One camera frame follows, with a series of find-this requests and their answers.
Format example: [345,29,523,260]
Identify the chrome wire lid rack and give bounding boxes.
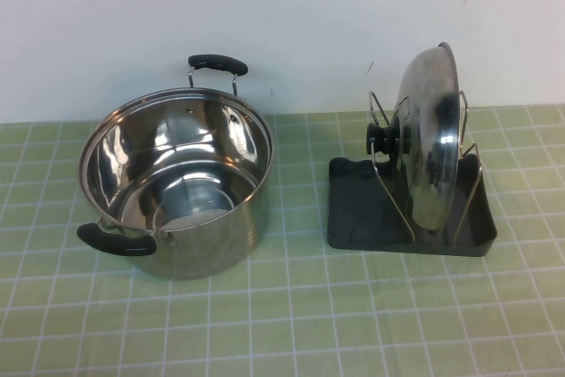
[367,89,483,244]

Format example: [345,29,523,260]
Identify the black plastic drip tray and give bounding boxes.
[327,154,499,261]

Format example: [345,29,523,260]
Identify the green checked tablecloth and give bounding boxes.
[0,102,565,377]

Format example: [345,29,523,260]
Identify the stainless steel lid black knob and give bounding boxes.
[365,41,458,238]

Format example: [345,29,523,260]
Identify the stainless steel pot black handles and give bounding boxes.
[76,53,277,282]

